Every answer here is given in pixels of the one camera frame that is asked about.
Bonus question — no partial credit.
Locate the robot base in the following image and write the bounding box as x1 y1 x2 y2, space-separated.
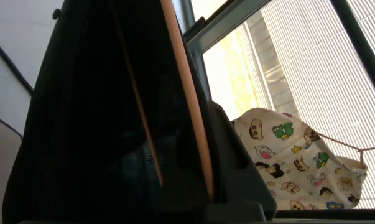
0 32 35 224

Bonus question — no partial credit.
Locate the pink clothes hanger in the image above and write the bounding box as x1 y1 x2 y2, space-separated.
111 0 215 202
316 132 375 166

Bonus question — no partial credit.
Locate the cream printed garment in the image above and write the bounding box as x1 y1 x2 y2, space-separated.
230 107 369 211

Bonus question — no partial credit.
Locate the black garment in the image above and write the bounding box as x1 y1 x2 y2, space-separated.
2 0 219 223

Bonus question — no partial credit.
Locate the window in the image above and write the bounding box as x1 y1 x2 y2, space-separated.
171 0 375 220

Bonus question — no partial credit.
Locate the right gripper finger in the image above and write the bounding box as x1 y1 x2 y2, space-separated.
209 100 278 220

